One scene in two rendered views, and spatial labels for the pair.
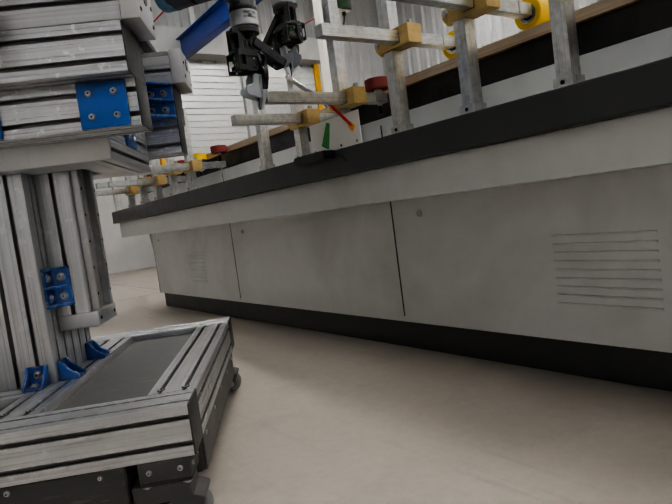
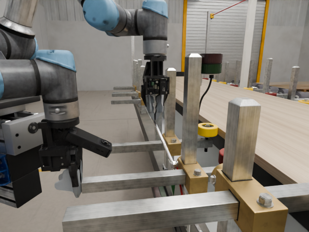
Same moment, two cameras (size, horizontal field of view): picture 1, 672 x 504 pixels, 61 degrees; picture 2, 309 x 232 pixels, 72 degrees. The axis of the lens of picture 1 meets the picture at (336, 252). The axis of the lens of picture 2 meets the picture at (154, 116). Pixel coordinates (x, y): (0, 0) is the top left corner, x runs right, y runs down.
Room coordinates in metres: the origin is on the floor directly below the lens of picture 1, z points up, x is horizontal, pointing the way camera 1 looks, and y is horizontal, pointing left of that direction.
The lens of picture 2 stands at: (1.23, -0.25, 1.16)
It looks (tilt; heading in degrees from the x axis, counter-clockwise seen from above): 15 degrees down; 27
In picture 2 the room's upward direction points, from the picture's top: straight up
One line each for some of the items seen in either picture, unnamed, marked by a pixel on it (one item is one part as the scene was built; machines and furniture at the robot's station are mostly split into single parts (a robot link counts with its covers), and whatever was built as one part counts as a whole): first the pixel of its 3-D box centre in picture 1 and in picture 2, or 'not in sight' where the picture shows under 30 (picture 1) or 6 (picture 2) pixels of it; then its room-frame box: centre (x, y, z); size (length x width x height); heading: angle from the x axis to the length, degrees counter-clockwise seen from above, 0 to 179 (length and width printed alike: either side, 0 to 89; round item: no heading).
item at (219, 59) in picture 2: not in sight; (210, 58); (1.81, -0.12, 1.16); 0.06 x 0.06 x 0.02
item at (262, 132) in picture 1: (259, 111); (158, 106); (2.20, 0.22, 0.93); 0.05 x 0.04 x 0.45; 36
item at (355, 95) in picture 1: (347, 99); (191, 172); (1.77, -0.10, 0.85); 0.13 x 0.06 x 0.05; 36
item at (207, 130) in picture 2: not in sight; (206, 138); (2.04, -0.07, 0.85); 0.08 x 0.08 x 0.11
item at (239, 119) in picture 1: (292, 119); (158, 146); (1.93, 0.09, 0.83); 0.43 x 0.03 x 0.04; 126
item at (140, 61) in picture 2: (169, 154); (140, 84); (3.01, 0.79, 0.92); 0.03 x 0.03 x 0.48; 36
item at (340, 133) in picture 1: (334, 134); (176, 191); (1.80, -0.04, 0.75); 0.26 x 0.01 x 0.10; 36
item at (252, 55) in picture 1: (246, 52); (62, 142); (1.56, 0.17, 0.97); 0.09 x 0.08 x 0.12; 126
